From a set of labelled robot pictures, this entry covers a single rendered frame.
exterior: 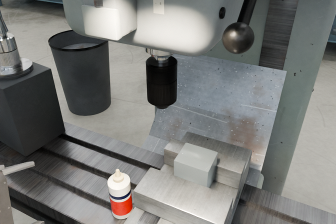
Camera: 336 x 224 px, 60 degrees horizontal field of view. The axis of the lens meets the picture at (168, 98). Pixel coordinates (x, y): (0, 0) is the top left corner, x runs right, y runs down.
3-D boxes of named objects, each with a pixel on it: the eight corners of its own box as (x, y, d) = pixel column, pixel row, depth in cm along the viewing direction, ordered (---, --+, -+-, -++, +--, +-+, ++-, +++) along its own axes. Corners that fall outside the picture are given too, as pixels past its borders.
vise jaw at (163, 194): (220, 243, 43) (223, 226, 41) (133, 206, 49) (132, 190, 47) (231, 212, 48) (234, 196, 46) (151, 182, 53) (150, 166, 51)
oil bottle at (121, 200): (125, 223, 54) (120, 181, 48) (107, 214, 56) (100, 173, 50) (136, 206, 57) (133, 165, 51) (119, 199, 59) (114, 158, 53)
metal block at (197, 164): (205, 197, 49) (208, 172, 46) (173, 185, 51) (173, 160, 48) (215, 176, 53) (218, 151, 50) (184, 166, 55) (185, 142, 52)
